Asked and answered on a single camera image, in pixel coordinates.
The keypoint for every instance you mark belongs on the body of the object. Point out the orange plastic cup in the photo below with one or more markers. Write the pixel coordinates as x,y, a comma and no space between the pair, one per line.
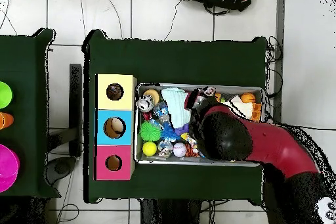
5,120

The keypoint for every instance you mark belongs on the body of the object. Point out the green-clothed side table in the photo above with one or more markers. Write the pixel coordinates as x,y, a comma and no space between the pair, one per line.
23,76

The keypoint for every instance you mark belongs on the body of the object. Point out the silver mesh bin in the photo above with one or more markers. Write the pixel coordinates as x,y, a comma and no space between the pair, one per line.
157,163

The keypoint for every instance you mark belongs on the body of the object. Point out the orange toy basketball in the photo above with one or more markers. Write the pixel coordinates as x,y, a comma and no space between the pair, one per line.
248,98

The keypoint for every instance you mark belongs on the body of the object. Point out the mint green muslin cloth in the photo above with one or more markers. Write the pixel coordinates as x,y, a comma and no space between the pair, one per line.
178,105

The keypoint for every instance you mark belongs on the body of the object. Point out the white baseball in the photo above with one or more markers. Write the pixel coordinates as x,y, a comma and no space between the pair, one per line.
179,150

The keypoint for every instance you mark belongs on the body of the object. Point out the green spiky ball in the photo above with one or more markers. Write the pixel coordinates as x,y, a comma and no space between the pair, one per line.
150,131

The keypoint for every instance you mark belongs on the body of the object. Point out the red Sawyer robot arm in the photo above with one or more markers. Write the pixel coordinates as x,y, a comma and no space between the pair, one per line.
275,145

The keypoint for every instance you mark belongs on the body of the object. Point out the crushed drink can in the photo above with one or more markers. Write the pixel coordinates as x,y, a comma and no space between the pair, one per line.
145,103

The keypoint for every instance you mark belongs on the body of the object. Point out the cream muslin cloth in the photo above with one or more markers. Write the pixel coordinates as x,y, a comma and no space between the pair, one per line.
244,107

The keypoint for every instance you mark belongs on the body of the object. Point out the orange plastic grid tray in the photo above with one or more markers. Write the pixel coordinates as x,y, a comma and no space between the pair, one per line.
256,112

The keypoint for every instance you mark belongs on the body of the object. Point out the yellow ball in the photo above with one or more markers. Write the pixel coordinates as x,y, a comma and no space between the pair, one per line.
149,148

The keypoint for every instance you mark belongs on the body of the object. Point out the magenta plastic bowl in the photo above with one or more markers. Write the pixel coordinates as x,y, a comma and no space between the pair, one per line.
8,166

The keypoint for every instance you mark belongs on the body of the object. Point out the blue spiky ball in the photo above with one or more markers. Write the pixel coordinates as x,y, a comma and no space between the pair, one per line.
169,134

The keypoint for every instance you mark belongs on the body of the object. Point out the dark green table cloth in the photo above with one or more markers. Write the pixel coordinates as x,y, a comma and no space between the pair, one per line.
183,61

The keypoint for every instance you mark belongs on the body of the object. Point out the wooden three-hole box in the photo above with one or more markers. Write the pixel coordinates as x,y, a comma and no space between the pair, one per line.
115,105

